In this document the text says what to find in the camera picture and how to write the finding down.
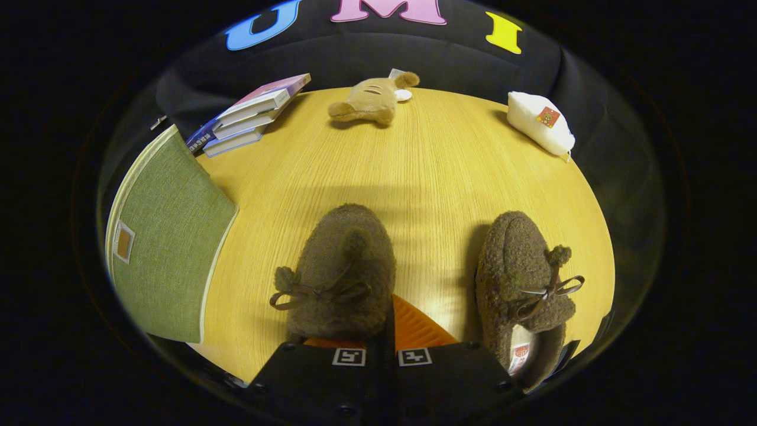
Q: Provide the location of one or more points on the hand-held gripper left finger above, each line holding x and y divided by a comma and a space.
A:
307, 378

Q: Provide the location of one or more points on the pink cover book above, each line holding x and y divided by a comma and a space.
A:
269, 92

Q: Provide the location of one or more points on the white paperback book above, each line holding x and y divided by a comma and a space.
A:
242, 125
233, 142

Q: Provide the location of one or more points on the brown fuzzy shoe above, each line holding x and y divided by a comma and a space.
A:
331, 260
508, 266

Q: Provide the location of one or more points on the green fabric storage box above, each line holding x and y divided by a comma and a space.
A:
171, 248

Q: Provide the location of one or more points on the blue cover book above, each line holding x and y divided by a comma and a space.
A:
200, 137

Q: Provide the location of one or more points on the tan plush toy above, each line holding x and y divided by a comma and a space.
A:
366, 100

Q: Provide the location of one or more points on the white plush toy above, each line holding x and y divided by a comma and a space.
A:
535, 127

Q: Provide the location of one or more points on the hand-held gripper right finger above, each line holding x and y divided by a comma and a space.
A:
391, 337

